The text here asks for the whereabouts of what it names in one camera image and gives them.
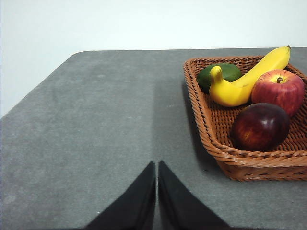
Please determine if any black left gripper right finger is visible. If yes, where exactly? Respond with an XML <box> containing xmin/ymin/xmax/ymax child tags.
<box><xmin>157</xmin><ymin>160</ymin><xmax>231</xmax><ymax>230</ymax></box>

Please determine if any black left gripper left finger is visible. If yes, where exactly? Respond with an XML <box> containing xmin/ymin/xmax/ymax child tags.
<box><xmin>86</xmin><ymin>161</ymin><xmax>156</xmax><ymax>230</ymax></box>

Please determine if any dark red plum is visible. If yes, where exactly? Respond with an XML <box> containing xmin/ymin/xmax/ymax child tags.
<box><xmin>230</xmin><ymin>103</ymin><xmax>290</xmax><ymax>152</ymax></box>

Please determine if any brown wicker basket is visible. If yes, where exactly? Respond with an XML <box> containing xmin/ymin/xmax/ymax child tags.
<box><xmin>183</xmin><ymin>55</ymin><xmax>307</xmax><ymax>182</ymax></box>

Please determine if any yellow banana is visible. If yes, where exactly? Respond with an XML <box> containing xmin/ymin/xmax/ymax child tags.
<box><xmin>209</xmin><ymin>45</ymin><xmax>292</xmax><ymax>107</ymax></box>

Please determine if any green avocado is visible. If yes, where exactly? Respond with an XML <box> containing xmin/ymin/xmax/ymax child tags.
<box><xmin>197</xmin><ymin>63</ymin><xmax>243</xmax><ymax>93</ymax></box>

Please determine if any red apple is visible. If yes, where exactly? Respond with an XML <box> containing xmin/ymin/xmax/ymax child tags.
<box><xmin>251</xmin><ymin>69</ymin><xmax>305</xmax><ymax>117</ymax></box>

